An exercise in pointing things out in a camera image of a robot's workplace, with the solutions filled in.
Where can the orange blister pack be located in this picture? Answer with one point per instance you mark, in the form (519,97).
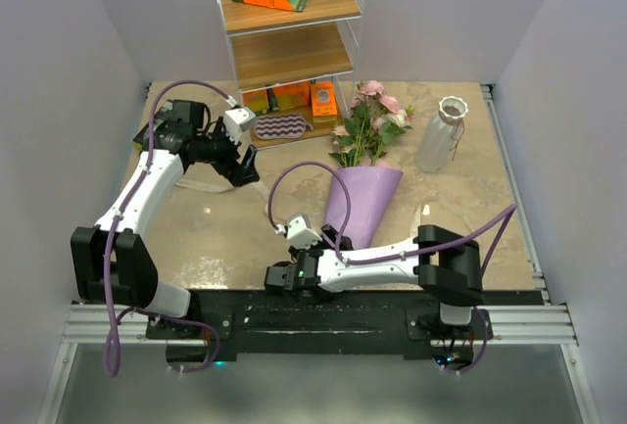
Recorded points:
(323,99)

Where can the white wire wooden shelf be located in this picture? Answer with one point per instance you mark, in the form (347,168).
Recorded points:
(268,49)

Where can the white ribbed ceramic vase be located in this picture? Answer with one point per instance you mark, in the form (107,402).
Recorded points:
(442,135)

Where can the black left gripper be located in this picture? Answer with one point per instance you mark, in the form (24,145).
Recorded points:
(247,171)

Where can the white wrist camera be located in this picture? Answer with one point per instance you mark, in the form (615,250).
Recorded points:
(298,232)
(237,121)

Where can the orange green box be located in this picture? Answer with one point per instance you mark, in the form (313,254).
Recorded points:
(257,101)

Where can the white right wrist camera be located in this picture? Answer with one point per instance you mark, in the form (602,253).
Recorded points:
(298,232)

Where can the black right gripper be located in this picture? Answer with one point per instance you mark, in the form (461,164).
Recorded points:
(342,243)

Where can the purple wrapping paper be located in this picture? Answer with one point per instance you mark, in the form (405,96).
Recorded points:
(371,189)

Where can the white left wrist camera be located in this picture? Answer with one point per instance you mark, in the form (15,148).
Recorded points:
(237,121)

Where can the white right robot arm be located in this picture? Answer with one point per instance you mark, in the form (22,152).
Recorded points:
(444,264)

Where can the purple wavy pad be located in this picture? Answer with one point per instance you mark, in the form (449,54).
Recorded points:
(289,126)

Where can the pink flower bunch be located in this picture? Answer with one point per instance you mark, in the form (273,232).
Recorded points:
(376,119)

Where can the orange box on shelf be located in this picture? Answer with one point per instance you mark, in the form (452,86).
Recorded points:
(291,96)

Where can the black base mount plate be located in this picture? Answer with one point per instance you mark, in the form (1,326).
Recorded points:
(223,324)

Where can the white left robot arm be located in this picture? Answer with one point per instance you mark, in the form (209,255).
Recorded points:
(111,261)

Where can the beige printed ribbon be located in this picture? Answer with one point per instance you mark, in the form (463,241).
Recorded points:
(209,188)

